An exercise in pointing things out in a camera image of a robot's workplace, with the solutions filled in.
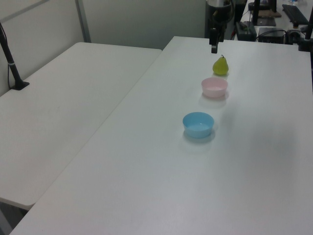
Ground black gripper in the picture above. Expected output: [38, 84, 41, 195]
[209, 4, 233, 54]

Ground black clamp stand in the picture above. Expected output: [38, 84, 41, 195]
[297, 9, 313, 52]

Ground white side table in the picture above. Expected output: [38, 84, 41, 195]
[0, 42, 163, 211]

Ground black electronics box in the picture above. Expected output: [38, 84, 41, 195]
[258, 27, 287, 44]

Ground black camera stand pole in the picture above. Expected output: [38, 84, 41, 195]
[0, 21, 30, 90]

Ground aluminium partition post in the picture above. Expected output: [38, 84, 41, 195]
[75, 0, 91, 44]

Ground green pear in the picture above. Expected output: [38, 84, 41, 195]
[212, 54, 230, 76]

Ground black monitor stand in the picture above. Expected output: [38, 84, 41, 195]
[252, 0, 277, 27]

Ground pink plastic bowl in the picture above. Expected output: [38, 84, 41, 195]
[201, 77, 229, 99]

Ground blue plastic bowl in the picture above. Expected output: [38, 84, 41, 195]
[182, 112, 215, 139]

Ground black device with green part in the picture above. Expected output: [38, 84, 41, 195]
[235, 21, 257, 41]

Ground black keyboard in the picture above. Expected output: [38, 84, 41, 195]
[282, 4, 310, 25]

